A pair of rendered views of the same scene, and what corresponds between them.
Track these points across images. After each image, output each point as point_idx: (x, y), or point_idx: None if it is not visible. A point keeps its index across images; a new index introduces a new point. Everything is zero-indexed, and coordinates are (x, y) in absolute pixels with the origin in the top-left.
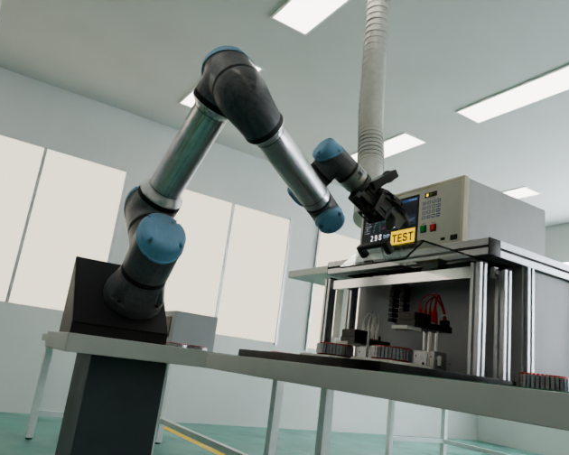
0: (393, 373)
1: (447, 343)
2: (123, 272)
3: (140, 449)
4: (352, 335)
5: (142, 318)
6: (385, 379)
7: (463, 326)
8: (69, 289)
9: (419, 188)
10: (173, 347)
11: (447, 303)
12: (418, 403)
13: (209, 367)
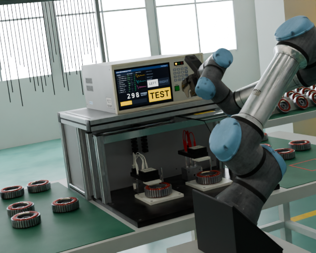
0: (302, 186)
1: (172, 156)
2: (263, 199)
3: None
4: (156, 174)
5: None
6: (299, 190)
7: (182, 143)
8: (242, 234)
9: (168, 57)
10: (264, 231)
11: (168, 132)
12: None
13: (118, 251)
